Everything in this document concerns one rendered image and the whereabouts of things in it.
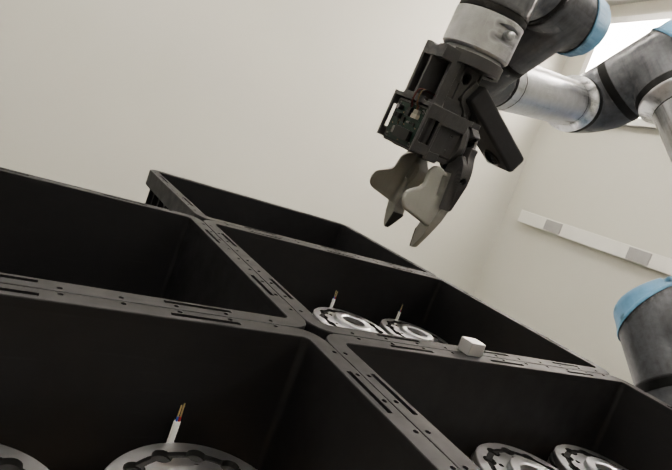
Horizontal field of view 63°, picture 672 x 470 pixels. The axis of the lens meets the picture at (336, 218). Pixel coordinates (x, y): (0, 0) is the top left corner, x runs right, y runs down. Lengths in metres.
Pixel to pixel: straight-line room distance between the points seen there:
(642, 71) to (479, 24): 0.47
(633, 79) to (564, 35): 0.35
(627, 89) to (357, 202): 2.95
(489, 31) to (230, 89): 2.91
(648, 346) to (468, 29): 0.50
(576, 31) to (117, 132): 2.92
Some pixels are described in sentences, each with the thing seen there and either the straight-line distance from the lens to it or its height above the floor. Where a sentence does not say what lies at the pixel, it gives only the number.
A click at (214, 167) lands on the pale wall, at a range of 3.46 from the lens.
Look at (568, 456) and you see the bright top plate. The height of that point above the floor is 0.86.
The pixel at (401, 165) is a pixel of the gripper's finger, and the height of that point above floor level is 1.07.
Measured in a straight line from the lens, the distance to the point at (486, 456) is 0.51.
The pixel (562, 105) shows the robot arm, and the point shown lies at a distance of 0.92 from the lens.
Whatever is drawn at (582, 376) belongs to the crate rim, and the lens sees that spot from 0.61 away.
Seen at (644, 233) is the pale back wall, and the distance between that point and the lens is 3.82.
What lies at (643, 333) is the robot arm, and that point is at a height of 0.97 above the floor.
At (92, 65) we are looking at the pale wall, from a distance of 3.35.
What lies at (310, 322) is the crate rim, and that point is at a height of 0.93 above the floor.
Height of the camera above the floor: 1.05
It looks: 6 degrees down
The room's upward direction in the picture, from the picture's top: 20 degrees clockwise
